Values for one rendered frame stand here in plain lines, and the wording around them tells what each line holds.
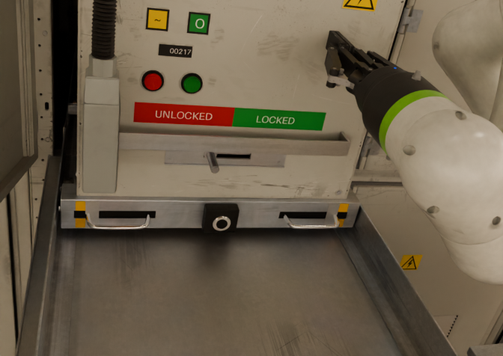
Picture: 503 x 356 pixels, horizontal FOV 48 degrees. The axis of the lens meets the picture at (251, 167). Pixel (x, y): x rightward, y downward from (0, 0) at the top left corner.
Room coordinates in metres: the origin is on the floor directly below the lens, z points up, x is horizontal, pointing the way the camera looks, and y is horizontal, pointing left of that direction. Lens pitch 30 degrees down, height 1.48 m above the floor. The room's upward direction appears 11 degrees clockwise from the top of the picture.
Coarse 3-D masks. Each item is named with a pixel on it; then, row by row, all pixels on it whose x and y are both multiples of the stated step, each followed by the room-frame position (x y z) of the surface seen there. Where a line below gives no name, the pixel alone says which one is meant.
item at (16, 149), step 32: (0, 0) 0.92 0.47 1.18; (32, 0) 0.98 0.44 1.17; (0, 32) 0.91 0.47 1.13; (32, 32) 0.98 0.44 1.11; (0, 64) 0.91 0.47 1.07; (32, 64) 0.97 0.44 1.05; (0, 96) 0.90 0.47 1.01; (32, 96) 0.97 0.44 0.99; (0, 128) 0.89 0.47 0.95; (32, 128) 0.97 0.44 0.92; (0, 160) 0.88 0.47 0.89; (32, 160) 0.96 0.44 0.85; (0, 192) 0.82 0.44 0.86
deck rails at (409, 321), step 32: (64, 128) 1.00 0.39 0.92; (64, 160) 0.96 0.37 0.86; (64, 256) 0.70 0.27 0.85; (352, 256) 0.84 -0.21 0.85; (384, 256) 0.80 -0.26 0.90; (64, 288) 0.63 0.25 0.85; (384, 288) 0.77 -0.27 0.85; (64, 320) 0.57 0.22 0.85; (384, 320) 0.69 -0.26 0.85; (416, 320) 0.67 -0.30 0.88; (64, 352) 0.51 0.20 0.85; (416, 352) 0.63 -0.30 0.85; (448, 352) 0.59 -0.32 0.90
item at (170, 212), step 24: (72, 192) 0.77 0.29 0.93; (72, 216) 0.75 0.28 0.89; (120, 216) 0.78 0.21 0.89; (144, 216) 0.79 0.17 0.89; (168, 216) 0.80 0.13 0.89; (192, 216) 0.81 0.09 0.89; (240, 216) 0.84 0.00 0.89; (264, 216) 0.85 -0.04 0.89; (288, 216) 0.87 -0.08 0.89; (312, 216) 0.88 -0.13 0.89
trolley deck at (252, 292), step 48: (48, 192) 0.87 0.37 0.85; (48, 240) 0.73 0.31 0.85; (96, 240) 0.76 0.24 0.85; (144, 240) 0.78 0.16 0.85; (192, 240) 0.80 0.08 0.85; (240, 240) 0.83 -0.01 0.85; (288, 240) 0.86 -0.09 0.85; (336, 240) 0.89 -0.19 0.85; (96, 288) 0.64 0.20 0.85; (144, 288) 0.66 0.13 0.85; (192, 288) 0.68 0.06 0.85; (240, 288) 0.70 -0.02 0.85; (288, 288) 0.73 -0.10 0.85; (336, 288) 0.75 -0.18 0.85; (96, 336) 0.55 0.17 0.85; (144, 336) 0.57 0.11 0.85; (192, 336) 0.58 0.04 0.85; (240, 336) 0.60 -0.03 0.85; (288, 336) 0.62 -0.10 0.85; (336, 336) 0.64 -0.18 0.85; (384, 336) 0.66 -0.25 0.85
